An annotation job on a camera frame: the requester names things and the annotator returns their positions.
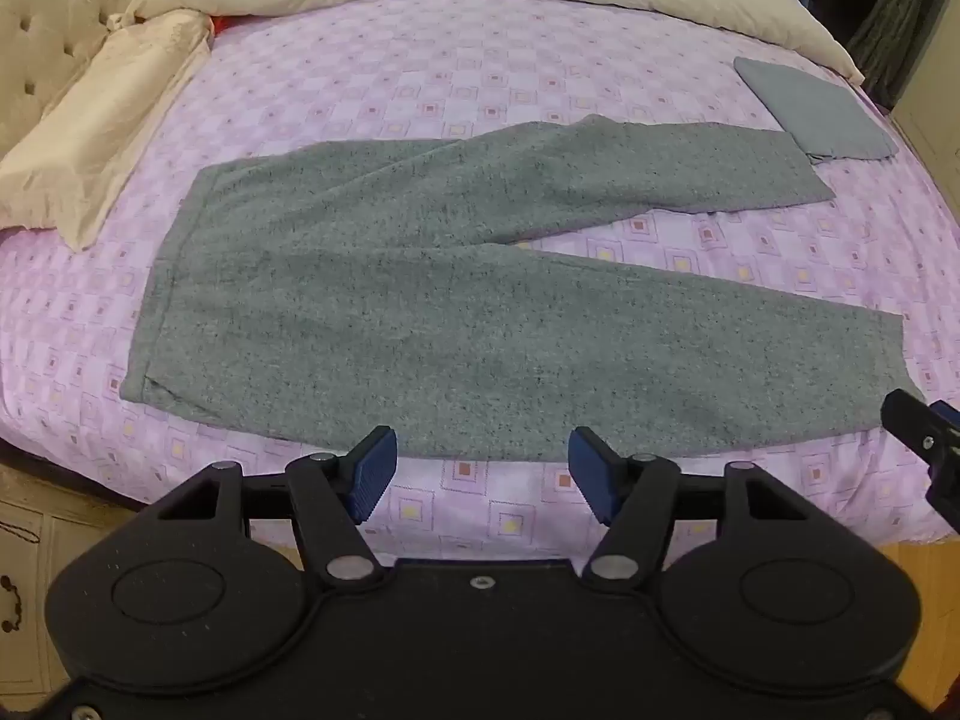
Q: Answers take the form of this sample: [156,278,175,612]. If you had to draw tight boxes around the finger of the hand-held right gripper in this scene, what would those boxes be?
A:
[881,388,960,530]

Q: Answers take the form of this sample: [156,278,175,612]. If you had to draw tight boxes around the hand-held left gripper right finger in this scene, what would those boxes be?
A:
[568,426,815,590]

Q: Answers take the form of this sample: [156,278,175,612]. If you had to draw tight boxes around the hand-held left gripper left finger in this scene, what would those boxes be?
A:
[154,426,398,590]

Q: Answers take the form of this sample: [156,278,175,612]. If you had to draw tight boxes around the grey fleece pants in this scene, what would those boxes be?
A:
[120,114,925,466]

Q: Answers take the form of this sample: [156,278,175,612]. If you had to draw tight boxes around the cream wooden door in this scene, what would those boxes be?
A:
[892,52,960,188]

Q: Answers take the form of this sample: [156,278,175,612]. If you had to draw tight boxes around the folded grey cloth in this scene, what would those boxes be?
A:
[733,56,899,164]

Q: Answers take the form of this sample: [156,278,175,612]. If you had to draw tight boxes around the cream bedside cabinet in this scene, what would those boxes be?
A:
[0,465,136,695]

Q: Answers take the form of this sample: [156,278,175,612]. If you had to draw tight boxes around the green curtain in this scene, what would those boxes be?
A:
[847,0,950,102]

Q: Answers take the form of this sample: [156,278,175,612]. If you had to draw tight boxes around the beige pillow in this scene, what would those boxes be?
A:
[0,11,215,254]

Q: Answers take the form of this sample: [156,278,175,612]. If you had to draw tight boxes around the beige tufted headboard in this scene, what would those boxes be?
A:
[0,0,218,158]

